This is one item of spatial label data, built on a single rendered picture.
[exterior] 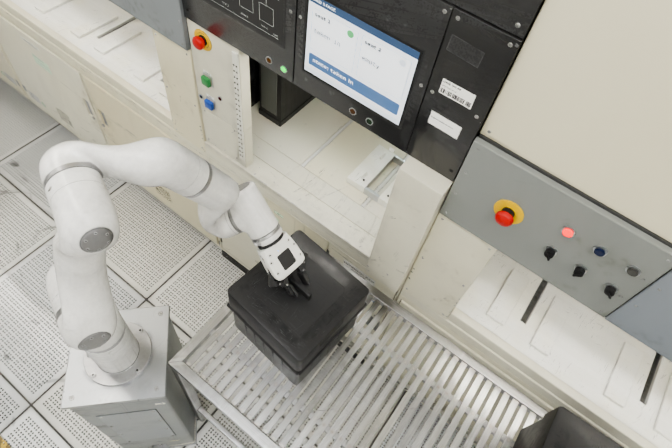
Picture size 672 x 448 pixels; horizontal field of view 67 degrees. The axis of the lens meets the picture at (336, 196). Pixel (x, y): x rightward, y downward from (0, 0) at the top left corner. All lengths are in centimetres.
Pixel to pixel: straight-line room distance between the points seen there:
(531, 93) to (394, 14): 30
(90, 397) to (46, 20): 162
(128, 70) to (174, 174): 130
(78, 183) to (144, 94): 119
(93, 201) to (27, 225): 201
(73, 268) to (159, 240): 160
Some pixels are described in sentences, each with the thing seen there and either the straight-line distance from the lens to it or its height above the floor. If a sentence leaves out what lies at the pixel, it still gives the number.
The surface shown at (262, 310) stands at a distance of 141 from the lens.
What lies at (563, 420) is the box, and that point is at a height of 101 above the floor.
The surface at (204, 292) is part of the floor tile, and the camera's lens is 257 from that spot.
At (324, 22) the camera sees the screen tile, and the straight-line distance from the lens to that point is 118.
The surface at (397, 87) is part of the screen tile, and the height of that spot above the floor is 157.
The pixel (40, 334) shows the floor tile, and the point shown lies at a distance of 268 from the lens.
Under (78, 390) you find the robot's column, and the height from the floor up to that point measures 76.
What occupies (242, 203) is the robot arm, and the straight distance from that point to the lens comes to 128.
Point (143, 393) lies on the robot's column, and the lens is 165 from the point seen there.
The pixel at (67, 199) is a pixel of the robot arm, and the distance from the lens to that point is 100.
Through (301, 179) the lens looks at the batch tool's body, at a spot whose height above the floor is 87.
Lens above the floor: 232
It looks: 54 degrees down
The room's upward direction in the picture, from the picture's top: 10 degrees clockwise
